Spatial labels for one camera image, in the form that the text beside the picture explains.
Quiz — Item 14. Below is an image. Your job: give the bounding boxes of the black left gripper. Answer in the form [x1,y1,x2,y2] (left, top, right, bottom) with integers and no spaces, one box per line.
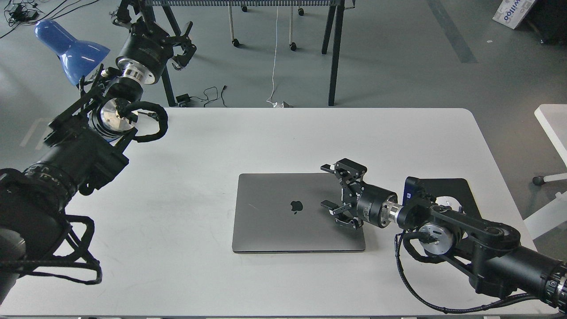
[111,0,197,84]

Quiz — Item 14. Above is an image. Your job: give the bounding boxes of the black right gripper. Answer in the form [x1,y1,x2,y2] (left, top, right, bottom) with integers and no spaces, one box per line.
[320,158,398,230]

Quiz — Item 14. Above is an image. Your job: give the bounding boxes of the grey laptop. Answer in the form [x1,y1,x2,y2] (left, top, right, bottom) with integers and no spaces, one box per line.
[232,172,366,253]

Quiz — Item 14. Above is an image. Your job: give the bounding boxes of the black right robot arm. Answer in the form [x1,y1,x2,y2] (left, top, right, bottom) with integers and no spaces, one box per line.
[320,158,567,314]

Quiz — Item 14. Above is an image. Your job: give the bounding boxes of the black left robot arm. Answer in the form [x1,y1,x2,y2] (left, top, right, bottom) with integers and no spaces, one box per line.
[0,0,196,300]

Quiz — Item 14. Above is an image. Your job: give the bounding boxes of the blue desk lamp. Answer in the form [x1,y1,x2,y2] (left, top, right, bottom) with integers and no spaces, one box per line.
[35,19,110,86]

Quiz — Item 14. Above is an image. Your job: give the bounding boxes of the white computer mouse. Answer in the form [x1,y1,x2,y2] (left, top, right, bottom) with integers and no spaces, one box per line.
[435,196,464,213]

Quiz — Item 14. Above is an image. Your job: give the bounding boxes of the black mouse pad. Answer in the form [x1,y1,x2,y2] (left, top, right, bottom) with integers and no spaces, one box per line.
[420,178,482,218]

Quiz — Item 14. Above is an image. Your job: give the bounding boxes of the black-legged background table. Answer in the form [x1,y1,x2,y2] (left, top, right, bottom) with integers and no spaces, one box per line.
[141,0,356,107]

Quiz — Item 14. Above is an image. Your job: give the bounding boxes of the white side table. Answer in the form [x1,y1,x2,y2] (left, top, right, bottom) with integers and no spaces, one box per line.
[524,104,567,240]

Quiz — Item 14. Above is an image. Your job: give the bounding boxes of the white cardboard box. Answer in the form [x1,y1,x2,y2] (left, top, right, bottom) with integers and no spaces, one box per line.
[492,0,536,30]

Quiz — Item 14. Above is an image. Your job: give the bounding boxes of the black power adapter with cable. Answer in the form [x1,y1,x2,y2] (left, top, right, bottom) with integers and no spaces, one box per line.
[175,85,227,108]

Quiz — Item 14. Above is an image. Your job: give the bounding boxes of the white rolling cart frame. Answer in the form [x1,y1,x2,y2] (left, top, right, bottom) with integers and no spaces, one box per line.
[227,0,307,53]

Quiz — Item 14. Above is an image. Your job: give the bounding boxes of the white hanging cable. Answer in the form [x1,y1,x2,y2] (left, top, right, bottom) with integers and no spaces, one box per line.
[266,5,294,109]

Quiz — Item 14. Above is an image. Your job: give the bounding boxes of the black cable bundle on floor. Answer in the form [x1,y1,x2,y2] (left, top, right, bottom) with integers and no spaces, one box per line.
[0,0,102,39]

